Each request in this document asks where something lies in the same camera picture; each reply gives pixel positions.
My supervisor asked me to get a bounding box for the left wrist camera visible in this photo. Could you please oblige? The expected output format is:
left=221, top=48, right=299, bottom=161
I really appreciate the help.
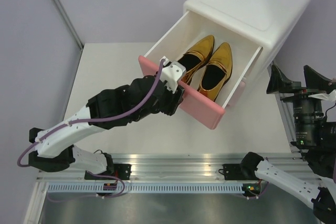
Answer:
left=160, top=56, right=186, bottom=93

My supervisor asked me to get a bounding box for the white slotted cable duct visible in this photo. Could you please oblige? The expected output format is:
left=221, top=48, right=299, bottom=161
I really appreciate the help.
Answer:
left=47, top=182, right=244, bottom=194

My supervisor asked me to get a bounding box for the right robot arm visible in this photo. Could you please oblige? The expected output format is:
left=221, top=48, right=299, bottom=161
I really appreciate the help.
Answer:
left=239, top=65, right=335, bottom=223

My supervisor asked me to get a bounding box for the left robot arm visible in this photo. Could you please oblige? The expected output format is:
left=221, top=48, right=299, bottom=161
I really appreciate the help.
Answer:
left=28, top=76, right=184, bottom=180

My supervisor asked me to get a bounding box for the aluminium wall post left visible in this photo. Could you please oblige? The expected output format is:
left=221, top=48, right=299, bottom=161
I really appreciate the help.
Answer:
left=51, top=0, right=84, bottom=51

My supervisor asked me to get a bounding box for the white plastic shoe cabinet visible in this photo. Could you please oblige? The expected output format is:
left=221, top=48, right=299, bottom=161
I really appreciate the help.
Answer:
left=183, top=0, right=316, bottom=72

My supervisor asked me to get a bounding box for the gold shoe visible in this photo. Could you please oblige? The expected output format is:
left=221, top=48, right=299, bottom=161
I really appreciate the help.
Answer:
left=197, top=42, right=233, bottom=102
left=178, top=35, right=215, bottom=84

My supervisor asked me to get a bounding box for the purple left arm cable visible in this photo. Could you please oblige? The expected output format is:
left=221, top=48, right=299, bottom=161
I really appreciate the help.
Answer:
left=17, top=60, right=169, bottom=168

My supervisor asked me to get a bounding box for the aluminium wall post right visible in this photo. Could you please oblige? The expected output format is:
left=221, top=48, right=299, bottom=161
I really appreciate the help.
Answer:
left=272, top=61, right=302, bottom=154

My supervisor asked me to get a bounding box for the aluminium wall post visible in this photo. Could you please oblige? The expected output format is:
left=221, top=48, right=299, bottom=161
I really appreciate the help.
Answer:
left=51, top=0, right=84, bottom=51
left=272, top=61, right=302, bottom=154

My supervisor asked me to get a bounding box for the light pink drawer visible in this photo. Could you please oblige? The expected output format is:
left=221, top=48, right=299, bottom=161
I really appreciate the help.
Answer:
left=228, top=78, right=246, bottom=106

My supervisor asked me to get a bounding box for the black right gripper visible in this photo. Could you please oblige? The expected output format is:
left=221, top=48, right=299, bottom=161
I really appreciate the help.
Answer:
left=265, top=63, right=331, bottom=145

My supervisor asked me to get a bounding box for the aluminium table edge rail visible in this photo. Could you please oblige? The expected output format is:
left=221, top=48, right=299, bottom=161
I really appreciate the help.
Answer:
left=36, top=153, right=321, bottom=183

